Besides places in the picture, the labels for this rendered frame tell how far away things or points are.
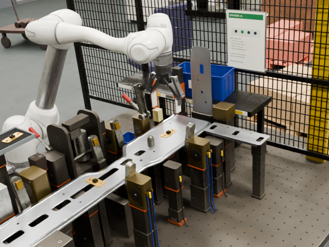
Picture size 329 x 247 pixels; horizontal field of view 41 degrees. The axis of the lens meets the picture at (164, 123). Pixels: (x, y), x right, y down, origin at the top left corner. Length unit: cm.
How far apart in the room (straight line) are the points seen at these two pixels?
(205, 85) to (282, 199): 64
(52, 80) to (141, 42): 81
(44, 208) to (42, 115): 87
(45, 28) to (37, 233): 93
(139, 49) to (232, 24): 77
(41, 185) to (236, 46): 121
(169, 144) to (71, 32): 65
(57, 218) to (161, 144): 60
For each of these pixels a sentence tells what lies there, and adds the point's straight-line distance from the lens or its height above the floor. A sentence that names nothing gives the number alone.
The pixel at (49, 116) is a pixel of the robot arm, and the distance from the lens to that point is 245.
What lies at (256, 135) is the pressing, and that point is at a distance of 199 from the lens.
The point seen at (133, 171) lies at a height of 106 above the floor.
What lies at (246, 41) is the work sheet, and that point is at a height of 130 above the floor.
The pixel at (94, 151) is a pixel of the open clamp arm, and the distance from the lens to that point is 187.
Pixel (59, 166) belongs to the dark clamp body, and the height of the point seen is 104.
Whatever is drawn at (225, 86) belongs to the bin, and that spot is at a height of 110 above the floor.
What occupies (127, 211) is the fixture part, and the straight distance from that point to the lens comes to 184.
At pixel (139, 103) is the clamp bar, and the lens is 205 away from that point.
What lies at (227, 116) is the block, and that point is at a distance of 210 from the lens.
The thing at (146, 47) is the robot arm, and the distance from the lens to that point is 164.
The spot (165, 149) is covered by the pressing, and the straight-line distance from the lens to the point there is 190.
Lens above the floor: 193
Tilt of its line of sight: 26 degrees down
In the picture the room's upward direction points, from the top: 5 degrees counter-clockwise
